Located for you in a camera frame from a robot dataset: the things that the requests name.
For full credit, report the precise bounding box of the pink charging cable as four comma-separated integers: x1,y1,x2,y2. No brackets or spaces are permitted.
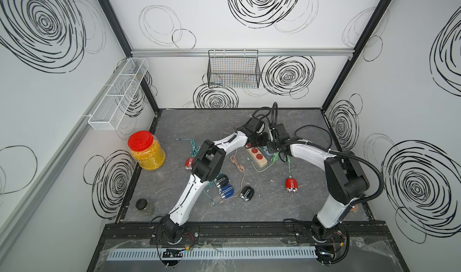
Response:
229,152,246,197

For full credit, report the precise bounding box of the teal charging cable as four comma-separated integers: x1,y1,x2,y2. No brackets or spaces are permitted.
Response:
175,138,200,157

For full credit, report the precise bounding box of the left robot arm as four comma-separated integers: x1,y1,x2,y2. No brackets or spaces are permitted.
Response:
159,117,268,242

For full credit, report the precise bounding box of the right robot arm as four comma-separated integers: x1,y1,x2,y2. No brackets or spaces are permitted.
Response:
268,124,370,231

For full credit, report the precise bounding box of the beige power strip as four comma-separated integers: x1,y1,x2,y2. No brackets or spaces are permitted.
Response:
246,147,268,167

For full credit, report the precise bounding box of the clear jar of yellow flakes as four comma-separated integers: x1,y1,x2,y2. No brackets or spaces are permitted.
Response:
128,131,166,171

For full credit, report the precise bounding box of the small dark glass jar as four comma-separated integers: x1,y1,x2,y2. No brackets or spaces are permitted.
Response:
135,198,155,215

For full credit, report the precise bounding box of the black power strip cord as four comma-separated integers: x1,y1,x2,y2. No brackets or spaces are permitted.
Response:
293,124,334,152

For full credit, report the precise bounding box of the black wire basket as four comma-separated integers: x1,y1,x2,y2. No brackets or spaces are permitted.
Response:
206,56,261,89

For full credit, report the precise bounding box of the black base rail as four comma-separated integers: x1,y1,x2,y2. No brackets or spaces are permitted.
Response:
102,219,390,246

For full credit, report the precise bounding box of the aluminium wall rail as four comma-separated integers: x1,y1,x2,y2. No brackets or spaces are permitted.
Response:
131,48,355,58

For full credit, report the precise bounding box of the white wire shelf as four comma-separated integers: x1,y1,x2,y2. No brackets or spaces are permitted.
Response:
88,58,149,131

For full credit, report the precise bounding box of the white slotted cable duct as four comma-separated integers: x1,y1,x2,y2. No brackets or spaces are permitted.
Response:
107,246,318,261

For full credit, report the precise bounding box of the right black corner post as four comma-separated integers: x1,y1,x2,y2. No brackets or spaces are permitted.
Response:
321,0,392,112

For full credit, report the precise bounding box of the black corner frame post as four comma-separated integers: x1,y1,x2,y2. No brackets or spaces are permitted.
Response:
97,0,160,114

